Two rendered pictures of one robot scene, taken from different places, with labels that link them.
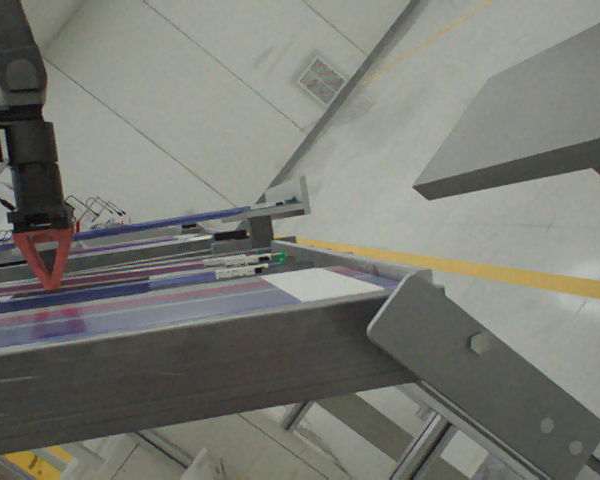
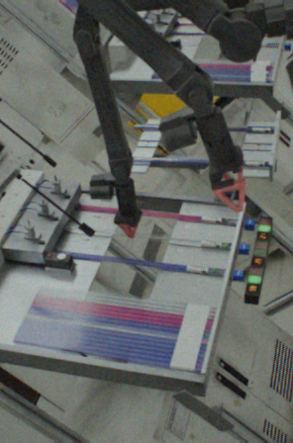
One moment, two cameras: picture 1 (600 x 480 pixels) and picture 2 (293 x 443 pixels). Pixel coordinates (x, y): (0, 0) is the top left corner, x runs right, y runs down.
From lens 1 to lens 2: 1.37 m
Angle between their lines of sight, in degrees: 46
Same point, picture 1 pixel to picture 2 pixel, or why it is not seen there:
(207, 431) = not seen: hidden behind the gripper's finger
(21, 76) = (120, 175)
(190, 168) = not seen: outside the picture
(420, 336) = (185, 400)
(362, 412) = not seen: outside the picture
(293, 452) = (290, 203)
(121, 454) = (194, 181)
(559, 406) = (221, 420)
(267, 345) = (154, 380)
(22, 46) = (121, 158)
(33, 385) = (99, 371)
